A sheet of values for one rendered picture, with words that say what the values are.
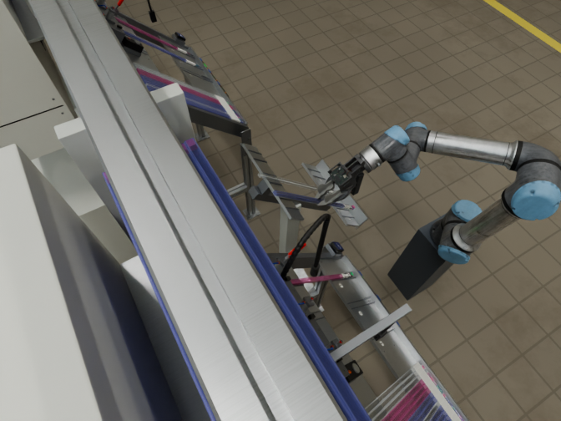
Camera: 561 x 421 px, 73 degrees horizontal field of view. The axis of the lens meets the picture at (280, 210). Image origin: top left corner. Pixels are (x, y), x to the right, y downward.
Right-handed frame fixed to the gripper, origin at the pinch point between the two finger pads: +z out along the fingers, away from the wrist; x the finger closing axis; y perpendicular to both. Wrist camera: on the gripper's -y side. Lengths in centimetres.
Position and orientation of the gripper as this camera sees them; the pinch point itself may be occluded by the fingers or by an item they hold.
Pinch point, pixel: (320, 201)
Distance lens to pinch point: 132.0
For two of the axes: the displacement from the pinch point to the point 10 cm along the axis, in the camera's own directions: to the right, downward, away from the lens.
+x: 4.9, 7.5, -4.5
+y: -4.2, -2.5, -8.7
